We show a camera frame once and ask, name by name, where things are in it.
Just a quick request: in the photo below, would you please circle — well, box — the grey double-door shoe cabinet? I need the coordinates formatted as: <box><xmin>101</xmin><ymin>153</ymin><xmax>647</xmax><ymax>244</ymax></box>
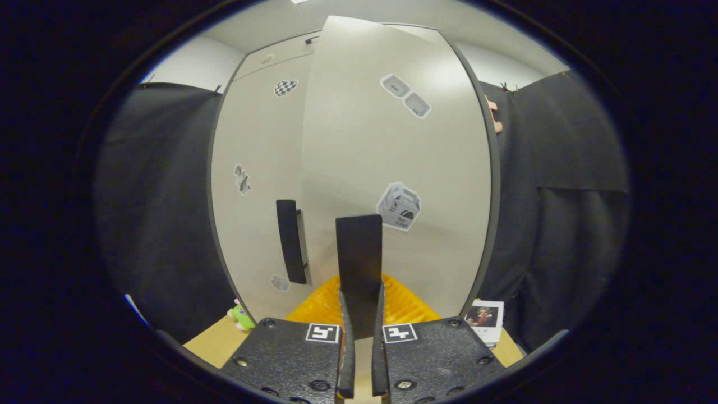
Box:
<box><xmin>206</xmin><ymin>22</ymin><xmax>503</xmax><ymax>323</ymax></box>

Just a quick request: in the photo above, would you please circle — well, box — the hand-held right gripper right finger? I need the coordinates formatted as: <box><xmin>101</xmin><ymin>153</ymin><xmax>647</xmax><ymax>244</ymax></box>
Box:
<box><xmin>371</xmin><ymin>274</ymin><xmax>505</xmax><ymax>404</ymax></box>

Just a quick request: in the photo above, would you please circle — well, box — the black backdrop cloth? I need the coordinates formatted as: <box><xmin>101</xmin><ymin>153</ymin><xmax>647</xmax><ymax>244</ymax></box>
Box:
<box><xmin>95</xmin><ymin>70</ymin><xmax>632</xmax><ymax>354</ymax></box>

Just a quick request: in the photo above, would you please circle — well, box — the white portrait cover book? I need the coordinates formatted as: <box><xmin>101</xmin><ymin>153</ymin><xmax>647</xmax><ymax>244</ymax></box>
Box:
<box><xmin>464</xmin><ymin>300</ymin><xmax>504</xmax><ymax>346</ymax></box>

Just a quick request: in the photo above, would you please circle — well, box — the small green plush toy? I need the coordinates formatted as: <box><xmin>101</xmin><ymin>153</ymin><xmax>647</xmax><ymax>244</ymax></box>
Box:
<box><xmin>227</xmin><ymin>300</ymin><xmax>256</xmax><ymax>332</ymax></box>

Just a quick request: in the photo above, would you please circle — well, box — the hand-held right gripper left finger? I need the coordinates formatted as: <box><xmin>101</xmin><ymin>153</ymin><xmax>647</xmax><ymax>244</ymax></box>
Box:
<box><xmin>222</xmin><ymin>275</ymin><xmax>357</xmax><ymax>404</ymax></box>

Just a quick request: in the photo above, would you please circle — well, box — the grey shoe cabinet door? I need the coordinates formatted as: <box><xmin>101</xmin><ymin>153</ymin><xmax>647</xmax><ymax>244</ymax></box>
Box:
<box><xmin>210</xmin><ymin>53</ymin><xmax>315</xmax><ymax>323</ymax></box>
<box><xmin>301</xmin><ymin>16</ymin><xmax>494</xmax><ymax>340</ymax></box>

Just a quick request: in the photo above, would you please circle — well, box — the grey cabinet drawer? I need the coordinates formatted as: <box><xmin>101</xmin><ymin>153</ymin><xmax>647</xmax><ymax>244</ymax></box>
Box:
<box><xmin>242</xmin><ymin>31</ymin><xmax>321</xmax><ymax>80</ymax></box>

